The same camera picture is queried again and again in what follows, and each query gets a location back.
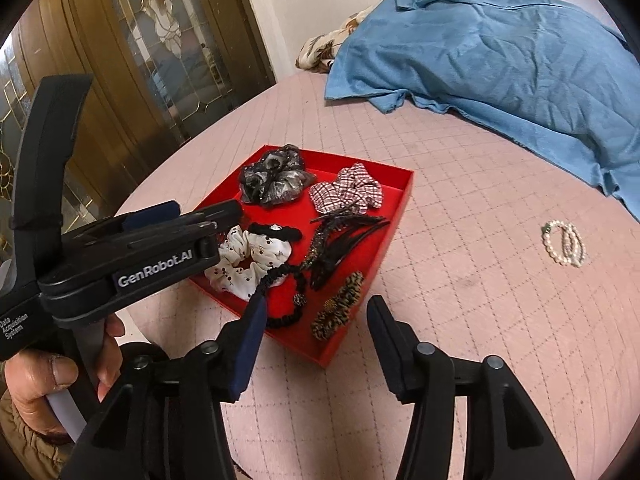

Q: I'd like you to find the leopard print scrunchie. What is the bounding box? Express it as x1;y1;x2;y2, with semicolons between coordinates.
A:
311;271;364;340

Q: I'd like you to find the black hair tie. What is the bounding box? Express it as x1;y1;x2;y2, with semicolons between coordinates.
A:
252;261;309;330

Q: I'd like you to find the white dotted scrunchie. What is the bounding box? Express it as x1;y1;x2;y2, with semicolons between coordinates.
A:
204;226;292;301

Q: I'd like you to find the brown beaded hair clip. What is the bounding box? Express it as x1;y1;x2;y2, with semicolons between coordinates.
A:
300;212;390;290

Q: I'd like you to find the black wavy hair band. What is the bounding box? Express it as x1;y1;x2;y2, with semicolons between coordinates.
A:
248;222;303;243

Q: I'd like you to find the red white plaid scrunchie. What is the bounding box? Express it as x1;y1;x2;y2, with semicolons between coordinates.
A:
309;162;384;214

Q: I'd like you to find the grey silver scrunchie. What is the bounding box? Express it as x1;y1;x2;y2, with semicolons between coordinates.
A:
239;144;317;206

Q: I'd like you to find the person's left hand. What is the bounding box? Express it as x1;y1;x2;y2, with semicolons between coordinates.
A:
4;314;126;439

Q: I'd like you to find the pink quilted mattress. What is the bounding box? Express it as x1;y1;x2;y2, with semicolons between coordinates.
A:
124;73;639;479

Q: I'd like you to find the red tray box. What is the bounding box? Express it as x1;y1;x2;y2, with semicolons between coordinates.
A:
186;144;416;369

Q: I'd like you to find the olive left sleeve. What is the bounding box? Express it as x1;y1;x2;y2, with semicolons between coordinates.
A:
1;391;73;479

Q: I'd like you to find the wooden glass wardrobe door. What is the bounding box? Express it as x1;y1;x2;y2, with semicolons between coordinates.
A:
1;0;274;231

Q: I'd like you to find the floral pillow under sheet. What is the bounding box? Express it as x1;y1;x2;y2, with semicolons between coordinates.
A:
295;6;374;74

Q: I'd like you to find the blue cloth sheet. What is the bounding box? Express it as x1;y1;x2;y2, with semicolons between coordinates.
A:
324;0;639;214

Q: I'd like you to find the pale green bead bracelet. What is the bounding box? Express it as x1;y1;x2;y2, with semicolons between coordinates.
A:
560;221;587;269

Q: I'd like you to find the white pearl bracelet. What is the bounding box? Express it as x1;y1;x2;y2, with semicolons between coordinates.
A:
540;219;576;267

